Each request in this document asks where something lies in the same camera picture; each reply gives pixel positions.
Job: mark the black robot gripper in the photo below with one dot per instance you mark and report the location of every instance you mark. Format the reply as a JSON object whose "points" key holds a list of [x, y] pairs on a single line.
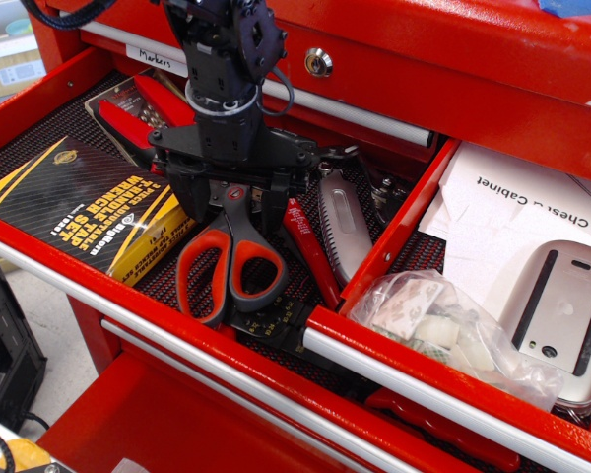
{"points": [[237, 148]]}

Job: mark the red and grey scissors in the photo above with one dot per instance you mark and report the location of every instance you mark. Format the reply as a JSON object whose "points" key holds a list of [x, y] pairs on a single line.
{"points": [[236, 240]]}

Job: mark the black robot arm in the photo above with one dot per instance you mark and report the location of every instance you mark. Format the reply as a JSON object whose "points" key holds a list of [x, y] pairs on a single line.
{"points": [[230, 47]]}

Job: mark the open red upper left drawer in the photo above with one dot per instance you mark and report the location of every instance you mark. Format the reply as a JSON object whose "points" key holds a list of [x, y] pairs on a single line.
{"points": [[35, 112]]}

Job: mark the open red right drawer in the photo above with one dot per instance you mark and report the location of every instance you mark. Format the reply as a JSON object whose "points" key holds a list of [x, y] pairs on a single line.
{"points": [[540, 436]]}

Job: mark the silver folding utility knife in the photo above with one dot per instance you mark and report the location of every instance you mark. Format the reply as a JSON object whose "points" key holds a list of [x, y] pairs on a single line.
{"points": [[344, 229]]}

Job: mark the black yellow tap wrench box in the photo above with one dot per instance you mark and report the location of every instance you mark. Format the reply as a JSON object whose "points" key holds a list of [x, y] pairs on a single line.
{"points": [[111, 215]]}

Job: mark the black metal pliers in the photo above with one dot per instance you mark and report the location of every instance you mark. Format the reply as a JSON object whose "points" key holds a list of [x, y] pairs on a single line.
{"points": [[387, 191]]}

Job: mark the silver cabinet lock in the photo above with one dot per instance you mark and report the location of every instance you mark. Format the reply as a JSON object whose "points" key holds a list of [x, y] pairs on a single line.
{"points": [[318, 63]]}

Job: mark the clear plastic bag of parts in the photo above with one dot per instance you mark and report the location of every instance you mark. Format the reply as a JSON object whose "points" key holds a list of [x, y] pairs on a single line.
{"points": [[425, 312]]}

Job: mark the red tool cabinet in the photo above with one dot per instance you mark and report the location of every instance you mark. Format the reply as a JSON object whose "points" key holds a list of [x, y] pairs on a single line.
{"points": [[510, 76]]}

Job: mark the white cabinet manual paper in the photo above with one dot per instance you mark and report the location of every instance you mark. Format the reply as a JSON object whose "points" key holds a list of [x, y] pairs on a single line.
{"points": [[493, 211]]}

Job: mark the black electronic device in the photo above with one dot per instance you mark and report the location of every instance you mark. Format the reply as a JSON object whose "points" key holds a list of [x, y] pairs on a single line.
{"points": [[22, 364]]}

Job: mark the silver computer mouse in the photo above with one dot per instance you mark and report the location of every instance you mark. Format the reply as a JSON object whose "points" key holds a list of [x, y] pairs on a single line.
{"points": [[548, 317]]}

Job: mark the red handled crimping tool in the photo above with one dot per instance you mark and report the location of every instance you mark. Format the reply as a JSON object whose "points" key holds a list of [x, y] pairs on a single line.
{"points": [[301, 234]]}

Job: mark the packaged red handled tool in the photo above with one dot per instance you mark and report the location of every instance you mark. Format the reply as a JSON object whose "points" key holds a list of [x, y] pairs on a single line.
{"points": [[130, 110]]}

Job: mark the black wire stripper tool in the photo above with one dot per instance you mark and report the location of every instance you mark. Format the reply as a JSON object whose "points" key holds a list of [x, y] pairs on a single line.
{"points": [[279, 326]]}

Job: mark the red handled tool lower drawer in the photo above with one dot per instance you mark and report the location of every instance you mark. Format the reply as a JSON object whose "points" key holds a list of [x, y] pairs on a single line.
{"points": [[444, 429]]}

